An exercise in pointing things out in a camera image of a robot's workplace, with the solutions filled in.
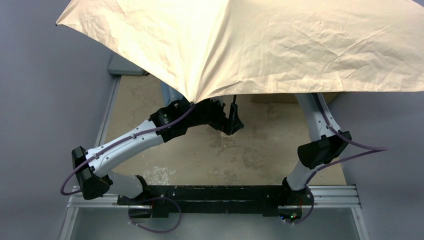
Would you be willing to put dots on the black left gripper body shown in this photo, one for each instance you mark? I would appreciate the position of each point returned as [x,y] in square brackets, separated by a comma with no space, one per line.
[228,117]

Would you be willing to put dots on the light blue umbrella case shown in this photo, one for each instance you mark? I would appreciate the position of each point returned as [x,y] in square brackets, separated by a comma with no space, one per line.
[169,94]

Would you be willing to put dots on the beige umbrella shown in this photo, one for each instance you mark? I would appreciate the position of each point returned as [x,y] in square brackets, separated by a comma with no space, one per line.
[211,48]

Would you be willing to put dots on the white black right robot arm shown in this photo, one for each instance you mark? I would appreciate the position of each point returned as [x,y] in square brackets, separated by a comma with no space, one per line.
[327,142]

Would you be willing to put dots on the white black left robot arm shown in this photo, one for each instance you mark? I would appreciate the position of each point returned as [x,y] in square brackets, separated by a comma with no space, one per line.
[93,168]

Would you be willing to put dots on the tan plastic hard case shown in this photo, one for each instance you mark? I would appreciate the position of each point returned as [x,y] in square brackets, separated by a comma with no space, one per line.
[286,98]

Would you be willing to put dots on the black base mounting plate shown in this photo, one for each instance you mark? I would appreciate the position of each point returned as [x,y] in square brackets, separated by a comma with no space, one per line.
[266,200]

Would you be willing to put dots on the grey flat pad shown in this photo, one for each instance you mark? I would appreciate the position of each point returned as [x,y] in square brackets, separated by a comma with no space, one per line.
[121,66]

